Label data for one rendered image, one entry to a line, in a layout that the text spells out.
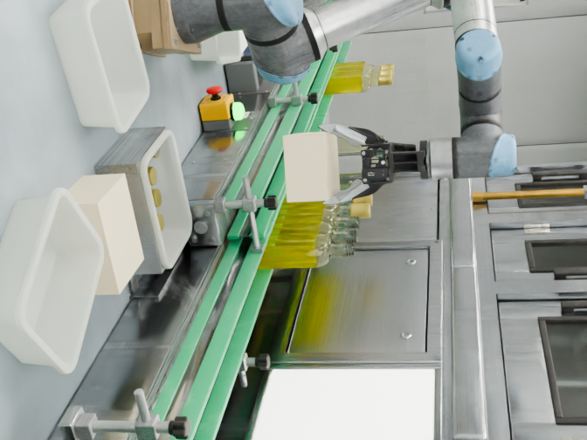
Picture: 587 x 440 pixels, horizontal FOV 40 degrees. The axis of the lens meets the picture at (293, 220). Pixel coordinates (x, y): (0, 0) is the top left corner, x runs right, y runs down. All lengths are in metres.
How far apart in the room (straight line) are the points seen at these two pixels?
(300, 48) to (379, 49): 6.02
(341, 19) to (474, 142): 0.43
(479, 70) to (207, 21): 0.54
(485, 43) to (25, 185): 0.77
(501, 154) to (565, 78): 6.41
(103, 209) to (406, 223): 1.04
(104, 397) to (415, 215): 1.10
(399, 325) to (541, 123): 6.39
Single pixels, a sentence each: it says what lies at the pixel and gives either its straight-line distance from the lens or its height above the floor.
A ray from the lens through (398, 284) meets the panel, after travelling 1.82.
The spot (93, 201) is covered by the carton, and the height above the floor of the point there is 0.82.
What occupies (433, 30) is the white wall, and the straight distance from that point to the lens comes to 7.65.
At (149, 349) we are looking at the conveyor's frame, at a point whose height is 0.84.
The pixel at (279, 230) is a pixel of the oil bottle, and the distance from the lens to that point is 1.77.
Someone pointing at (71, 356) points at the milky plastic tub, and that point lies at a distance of 1.21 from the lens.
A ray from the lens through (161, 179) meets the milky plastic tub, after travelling 1.60.
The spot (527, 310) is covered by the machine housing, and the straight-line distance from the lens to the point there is 1.80.
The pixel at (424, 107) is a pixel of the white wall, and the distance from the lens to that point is 7.88.
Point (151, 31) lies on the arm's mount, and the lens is 1.64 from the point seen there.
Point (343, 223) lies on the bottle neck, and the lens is 1.80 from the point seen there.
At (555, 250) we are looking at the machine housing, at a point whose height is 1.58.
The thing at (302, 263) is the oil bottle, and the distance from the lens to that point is 1.71.
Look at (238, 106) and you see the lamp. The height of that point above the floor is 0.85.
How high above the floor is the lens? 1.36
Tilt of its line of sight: 12 degrees down
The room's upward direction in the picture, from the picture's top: 88 degrees clockwise
